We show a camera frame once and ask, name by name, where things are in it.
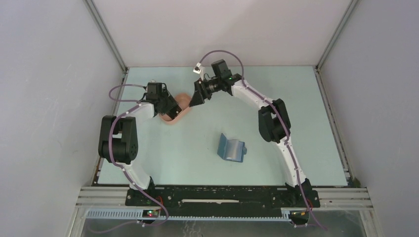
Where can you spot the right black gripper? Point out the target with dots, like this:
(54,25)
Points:
(201,93)

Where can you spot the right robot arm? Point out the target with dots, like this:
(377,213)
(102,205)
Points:
(274,124)

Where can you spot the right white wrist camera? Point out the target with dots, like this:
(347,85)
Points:
(199,69)

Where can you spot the aluminium frame rail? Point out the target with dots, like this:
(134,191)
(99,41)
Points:
(107,202)

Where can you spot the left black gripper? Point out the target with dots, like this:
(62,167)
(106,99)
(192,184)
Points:
(171,102)

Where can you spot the black credit card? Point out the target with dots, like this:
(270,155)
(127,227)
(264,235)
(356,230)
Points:
(174,113)

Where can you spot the pink oval tray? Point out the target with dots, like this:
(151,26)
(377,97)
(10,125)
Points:
(183,100)

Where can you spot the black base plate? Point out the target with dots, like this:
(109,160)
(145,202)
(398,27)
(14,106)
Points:
(221,201)

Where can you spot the blue card holder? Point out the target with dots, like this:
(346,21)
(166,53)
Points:
(231,149)

